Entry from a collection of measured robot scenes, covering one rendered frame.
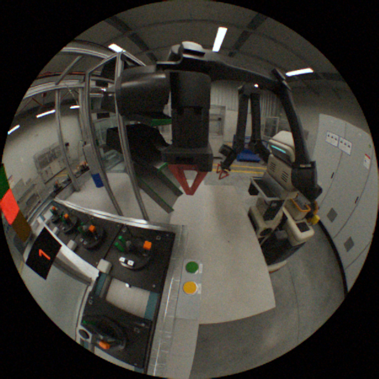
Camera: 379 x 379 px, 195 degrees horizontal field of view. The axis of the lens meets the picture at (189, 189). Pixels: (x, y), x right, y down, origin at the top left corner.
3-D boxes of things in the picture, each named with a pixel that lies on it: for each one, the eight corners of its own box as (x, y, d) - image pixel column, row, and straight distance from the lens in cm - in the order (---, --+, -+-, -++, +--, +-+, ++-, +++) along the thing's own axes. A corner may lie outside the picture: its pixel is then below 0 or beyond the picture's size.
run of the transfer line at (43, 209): (138, 149, 253) (137, 144, 251) (34, 243, 143) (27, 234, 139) (123, 151, 277) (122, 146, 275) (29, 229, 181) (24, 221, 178)
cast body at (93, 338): (109, 336, 42) (93, 337, 37) (106, 344, 45) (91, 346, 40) (87, 319, 46) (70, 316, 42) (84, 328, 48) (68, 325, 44)
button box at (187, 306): (201, 264, 48) (203, 258, 42) (197, 317, 46) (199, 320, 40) (184, 262, 48) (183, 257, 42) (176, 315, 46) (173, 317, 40)
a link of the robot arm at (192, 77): (218, 71, 18) (200, 80, 23) (166, 61, 16) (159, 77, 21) (217, 116, 17) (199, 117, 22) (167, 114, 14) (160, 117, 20)
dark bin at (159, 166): (171, 161, 50) (177, 147, 47) (157, 174, 40) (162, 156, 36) (126, 138, 63) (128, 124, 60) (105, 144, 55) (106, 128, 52)
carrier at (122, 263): (173, 234, 48) (170, 215, 38) (160, 293, 42) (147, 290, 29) (125, 226, 58) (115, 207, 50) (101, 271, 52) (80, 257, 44)
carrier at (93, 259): (125, 226, 58) (114, 207, 50) (101, 271, 53) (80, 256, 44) (94, 217, 75) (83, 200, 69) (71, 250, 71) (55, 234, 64)
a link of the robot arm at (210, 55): (288, 82, 55) (267, 92, 57) (279, 70, 56) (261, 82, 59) (186, 48, 18) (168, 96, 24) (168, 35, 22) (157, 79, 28)
